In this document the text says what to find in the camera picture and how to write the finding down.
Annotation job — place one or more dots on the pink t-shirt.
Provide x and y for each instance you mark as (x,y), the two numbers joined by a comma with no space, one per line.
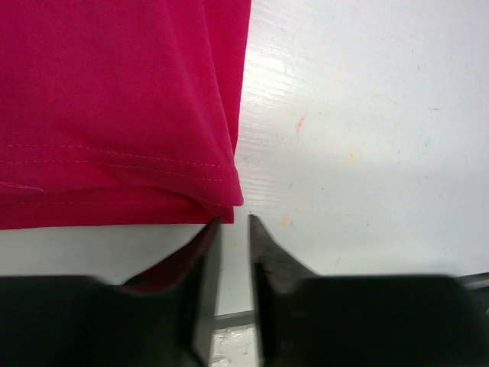
(120,112)

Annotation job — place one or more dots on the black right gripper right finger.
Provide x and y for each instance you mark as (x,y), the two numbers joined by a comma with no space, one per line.
(306,319)

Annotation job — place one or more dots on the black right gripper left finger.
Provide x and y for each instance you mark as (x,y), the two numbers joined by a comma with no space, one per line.
(163,316)

